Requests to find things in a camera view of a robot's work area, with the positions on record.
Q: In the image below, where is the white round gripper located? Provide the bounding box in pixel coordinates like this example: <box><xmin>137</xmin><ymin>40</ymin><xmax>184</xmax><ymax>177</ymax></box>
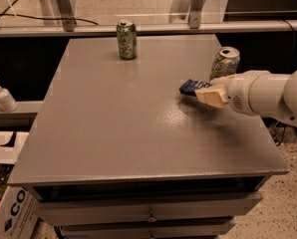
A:
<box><xmin>195</xmin><ymin>71</ymin><xmax>270</xmax><ymax>116</ymax></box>

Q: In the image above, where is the white 7up can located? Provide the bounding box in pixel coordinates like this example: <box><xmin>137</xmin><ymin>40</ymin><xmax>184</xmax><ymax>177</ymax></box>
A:
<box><xmin>209</xmin><ymin>47</ymin><xmax>240</xmax><ymax>80</ymax></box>

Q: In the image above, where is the blue rxbar blueberry wrapper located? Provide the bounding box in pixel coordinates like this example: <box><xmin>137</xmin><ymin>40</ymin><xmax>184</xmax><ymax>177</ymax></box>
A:
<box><xmin>179</xmin><ymin>79</ymin><xmax>210</xmax><ymax>97</ymax></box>

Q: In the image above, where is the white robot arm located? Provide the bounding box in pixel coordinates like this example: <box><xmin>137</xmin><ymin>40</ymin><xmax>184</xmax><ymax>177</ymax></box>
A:
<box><xmin>195</xmin><ymin>71</ymin><xmax>297</xmax><ymax>127</ymax></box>

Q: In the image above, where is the green soda can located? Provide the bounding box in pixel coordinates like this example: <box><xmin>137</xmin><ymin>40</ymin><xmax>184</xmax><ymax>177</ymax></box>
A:
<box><xmin>117</xmin><ymin>20</ymin><xmax>137</xmax><ymax>60</ymax></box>

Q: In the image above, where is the grey drawer cabinet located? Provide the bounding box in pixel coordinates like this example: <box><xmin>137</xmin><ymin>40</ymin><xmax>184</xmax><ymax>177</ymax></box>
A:
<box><xmin>9</xmin><ymin>35</ymin><xmax>288</xmax><ymax>239</ymax></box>

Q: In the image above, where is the white pump bottle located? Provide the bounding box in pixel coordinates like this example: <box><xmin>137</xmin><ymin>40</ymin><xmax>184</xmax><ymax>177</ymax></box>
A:
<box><xmin>0</xmin><ymin>86</ymin><xmax>18</xmax><ymax>113</ymax></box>

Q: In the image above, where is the white cardboard box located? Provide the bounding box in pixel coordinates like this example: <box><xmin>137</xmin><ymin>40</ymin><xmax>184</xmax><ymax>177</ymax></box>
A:
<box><xmin>0</xmin><ymin>186</ymin><xmax>38</xmax><ymax>239</ymax></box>

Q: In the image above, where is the grey metal rail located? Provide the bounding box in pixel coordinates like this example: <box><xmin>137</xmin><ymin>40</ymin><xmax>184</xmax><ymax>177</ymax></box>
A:
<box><xmin>0</xmin><ymin>20</ymin><xmax>297</xmax><ymax>38</ymax></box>

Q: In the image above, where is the black cable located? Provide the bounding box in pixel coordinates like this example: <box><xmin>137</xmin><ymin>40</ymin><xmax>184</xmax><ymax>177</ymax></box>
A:
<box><xmin>0</xmin><ymin>0</ymin><xmax>100</xmax><ymax>27</ymax></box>

